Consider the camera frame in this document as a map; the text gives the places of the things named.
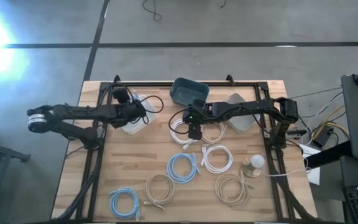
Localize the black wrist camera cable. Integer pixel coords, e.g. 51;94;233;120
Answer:
167;108;193;136
137;95;165;124

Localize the blue cable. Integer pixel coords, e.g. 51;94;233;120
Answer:
109;186;142;221
166;152;201;184

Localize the black power adapter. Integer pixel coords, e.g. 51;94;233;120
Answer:
311;126;335;149

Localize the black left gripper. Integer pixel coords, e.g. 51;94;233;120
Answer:
112;101;147;129

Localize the yellow cable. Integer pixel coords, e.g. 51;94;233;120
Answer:
311;104;351;141

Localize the white cable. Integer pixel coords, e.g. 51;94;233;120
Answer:
169;118;199;151
200;144;234;174

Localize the white bulb lamp brass base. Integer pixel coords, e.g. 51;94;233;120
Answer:
241;154;266;179

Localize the beige cable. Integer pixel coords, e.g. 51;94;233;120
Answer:
144;172;176;210
214;172;254;209
199;121;227;145

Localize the white lamp cord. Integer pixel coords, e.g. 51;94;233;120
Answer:
264;157;312;178

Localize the white translucent plastic bin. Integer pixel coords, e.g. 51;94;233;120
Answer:
222;92;262;135
121;91;158;136

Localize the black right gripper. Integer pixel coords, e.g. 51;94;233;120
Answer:
181;98;214;126

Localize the black floor cable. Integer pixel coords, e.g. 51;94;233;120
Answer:
142;0;163;22

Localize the white paper sheet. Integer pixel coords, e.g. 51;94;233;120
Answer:
300;143;321;186

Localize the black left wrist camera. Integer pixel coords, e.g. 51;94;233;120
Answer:
112;86;131;103

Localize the teal plastic bin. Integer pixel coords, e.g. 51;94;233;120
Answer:
169;77;210;107

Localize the black aluminium table frame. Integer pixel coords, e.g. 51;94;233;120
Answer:
53;74;319;223

